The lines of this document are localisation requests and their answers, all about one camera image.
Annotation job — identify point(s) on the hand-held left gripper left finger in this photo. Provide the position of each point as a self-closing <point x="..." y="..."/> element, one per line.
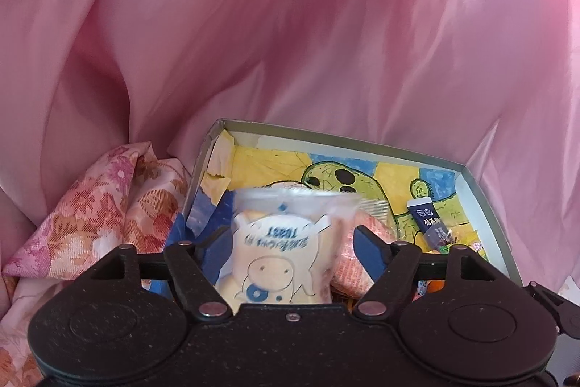
<point x="217" y="253"/>

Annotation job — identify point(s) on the floral pillow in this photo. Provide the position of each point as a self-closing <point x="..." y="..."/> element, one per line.
<point x="90" y="210"/>

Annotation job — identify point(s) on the white navy stick packet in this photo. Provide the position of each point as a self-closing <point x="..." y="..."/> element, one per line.
<point x="426" y="219"/>

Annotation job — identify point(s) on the grey cardboard box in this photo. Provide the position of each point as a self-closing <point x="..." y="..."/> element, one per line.
<point x="494" y="228"/>

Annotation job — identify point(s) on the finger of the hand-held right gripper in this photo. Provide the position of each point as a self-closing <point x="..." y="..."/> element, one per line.
<point x="548" y="301"/>

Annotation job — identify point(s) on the pink curtain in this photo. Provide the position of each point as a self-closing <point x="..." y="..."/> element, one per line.
<point x="294" y="29"/>

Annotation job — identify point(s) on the yellow cartoon drawing sheet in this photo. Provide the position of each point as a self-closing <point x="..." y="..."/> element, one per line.
<point x="281" y="160"/>

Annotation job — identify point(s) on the pink snack packet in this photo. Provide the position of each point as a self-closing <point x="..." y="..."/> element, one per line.
<point x="346" y="273"/>

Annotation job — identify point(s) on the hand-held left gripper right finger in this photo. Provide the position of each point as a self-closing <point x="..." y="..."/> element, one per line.
<point x="368" y="253"/>

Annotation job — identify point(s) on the white toast bread packet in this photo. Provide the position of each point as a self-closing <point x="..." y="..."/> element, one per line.
<point x="281" y="242"/>

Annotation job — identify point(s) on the blue paper scrap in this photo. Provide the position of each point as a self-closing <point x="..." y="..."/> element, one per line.
<point x="213" y="214"/>

